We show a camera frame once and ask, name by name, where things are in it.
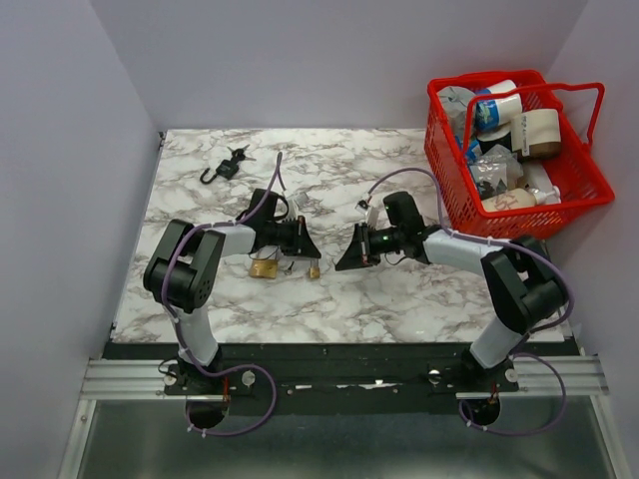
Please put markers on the large padlock silver key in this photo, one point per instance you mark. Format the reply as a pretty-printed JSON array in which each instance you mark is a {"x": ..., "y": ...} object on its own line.
[{"x": 289, "y": 269}]

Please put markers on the large brass padlock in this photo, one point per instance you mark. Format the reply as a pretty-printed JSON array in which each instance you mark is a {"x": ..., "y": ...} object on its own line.
[{"x": 265, "y": 268}]

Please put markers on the clear plastic bag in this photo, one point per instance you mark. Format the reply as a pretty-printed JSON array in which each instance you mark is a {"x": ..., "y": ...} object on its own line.
[{"x": 495, "y": 172}]

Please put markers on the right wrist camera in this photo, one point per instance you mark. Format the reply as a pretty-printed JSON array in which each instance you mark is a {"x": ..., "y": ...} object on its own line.
[{"x": 368, "y": 211}]

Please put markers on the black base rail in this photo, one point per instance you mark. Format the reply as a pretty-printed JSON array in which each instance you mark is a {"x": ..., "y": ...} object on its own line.
[{"x": 332, "y": 379}]

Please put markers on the black padlock with keys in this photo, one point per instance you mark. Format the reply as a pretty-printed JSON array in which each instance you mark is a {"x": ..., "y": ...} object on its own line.
[{"x": 227, "y": 168}]

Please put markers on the grey crumpled bag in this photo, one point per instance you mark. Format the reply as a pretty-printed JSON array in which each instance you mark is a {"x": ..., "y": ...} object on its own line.
[{"x": 454, "y": 101}]

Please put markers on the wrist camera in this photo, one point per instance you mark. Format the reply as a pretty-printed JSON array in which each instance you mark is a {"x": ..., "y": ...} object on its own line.
[
  {"x": 368, "y": 211},
  {"x": 296, "y": 204}
]

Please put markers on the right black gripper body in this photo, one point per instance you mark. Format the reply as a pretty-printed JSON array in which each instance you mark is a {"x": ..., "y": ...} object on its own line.
[{"x": 366, "y": 258}]

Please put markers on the small brass padlock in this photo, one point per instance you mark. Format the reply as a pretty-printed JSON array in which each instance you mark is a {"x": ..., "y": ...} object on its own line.
[{"x": 314, "y": 269}]

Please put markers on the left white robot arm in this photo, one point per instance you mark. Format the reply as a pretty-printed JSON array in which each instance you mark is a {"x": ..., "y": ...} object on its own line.
[{"x": 182, "y": 270}]

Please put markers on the red plastic basket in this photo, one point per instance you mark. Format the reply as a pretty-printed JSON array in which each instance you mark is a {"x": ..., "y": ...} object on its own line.
[{"x": 582, "y": 185}]

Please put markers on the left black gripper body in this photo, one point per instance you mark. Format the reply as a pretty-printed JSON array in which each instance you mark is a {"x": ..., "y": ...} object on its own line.
[{"x": 292, "y": 236}]

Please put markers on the beige lotion pump bottle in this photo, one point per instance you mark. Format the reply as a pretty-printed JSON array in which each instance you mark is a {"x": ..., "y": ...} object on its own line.
[{"x": 521, "y": 199}]

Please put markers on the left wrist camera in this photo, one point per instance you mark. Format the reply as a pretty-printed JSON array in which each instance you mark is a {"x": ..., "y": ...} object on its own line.
[{"x": 296, "y": 204}]

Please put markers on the beige tape roll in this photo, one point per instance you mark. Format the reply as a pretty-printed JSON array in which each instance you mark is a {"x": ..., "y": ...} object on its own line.
[{"x": 535, "y": 135}]

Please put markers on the white blue paper cup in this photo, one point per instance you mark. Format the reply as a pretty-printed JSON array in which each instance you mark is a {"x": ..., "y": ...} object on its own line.
[{"x": 492, "y": 113}]

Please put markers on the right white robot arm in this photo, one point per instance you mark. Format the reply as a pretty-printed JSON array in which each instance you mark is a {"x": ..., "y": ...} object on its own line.
[{"x": 524, "y": 288}]

